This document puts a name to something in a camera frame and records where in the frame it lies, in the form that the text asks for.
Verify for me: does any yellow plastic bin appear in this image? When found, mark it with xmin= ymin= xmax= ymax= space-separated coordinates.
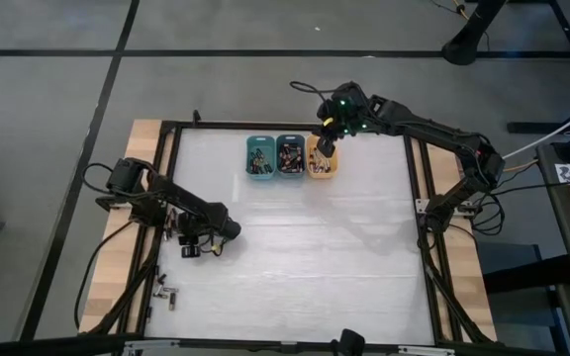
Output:
xmin=305 ymin=133 xmax=339 ymax=180

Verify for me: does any blue-grey plastic bin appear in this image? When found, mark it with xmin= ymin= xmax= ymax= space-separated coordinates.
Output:
xmin=275 ymin=133 xmax=308 ymax=179

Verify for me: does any teal plastic bin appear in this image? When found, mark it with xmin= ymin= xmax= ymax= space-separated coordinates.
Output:
xmin=244 ymin=134 xmax=277 ymax=181

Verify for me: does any wooden base board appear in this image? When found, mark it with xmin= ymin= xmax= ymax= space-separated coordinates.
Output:
xmin=77 ymin=118 xmax=177 ymax=335
xmin=411 ymin=126 xmax=498 ymax=342

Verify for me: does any thick black cable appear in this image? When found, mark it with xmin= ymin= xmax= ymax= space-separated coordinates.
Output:
xmin=198 ymin=231 xmax=231 ymax=257

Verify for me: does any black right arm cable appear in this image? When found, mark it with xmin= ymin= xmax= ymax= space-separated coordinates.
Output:
xmin=289 ymin=80 xmax=338 ymax=108

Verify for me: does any black diagonal frame strut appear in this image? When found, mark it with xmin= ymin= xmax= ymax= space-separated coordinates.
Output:
xmin=86 ymin=256 xmax=160 ymax=337
xmin=423 ymin=231 xmax=494 ymax=345

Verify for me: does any silver frame bracket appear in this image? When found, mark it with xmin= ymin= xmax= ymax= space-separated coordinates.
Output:
xmin=123 ymin=338 xmax=181 ymax=355
xmin=397 ymin=344 xmax=455 ymax=356

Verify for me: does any thin black cable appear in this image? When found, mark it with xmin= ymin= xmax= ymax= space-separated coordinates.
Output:
xmin=81 ymin=161 xmax=118 ymax=196

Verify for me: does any black floor cable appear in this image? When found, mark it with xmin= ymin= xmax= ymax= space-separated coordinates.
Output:
xmin=73 ymin=217 xmax=141 ymax=331

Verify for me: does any black cable bundle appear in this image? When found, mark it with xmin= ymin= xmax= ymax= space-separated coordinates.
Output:
xmin=470 ymin=192 xmax=507 ymax=237

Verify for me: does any black floor stand post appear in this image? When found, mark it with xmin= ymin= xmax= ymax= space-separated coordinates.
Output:
xmin=440 ymin=0 xmax=508 ymax=67

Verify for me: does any black overhead frame bar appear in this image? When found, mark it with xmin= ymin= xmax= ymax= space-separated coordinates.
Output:
xmin=0 ymin=333 xmax=133 ymax=356

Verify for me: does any yellow hanging cable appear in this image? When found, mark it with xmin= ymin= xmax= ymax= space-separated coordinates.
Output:
xmin=502 ymin=157 xmax=539 ymax=174

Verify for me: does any white hanging cable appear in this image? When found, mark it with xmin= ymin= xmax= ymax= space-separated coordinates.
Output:
xmin=501 ymin=98 xmax=570 ymax=160

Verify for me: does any black desk leg frame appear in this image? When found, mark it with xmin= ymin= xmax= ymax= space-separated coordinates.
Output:
xmin=506 ymin=0 xmax=570 ymax=135

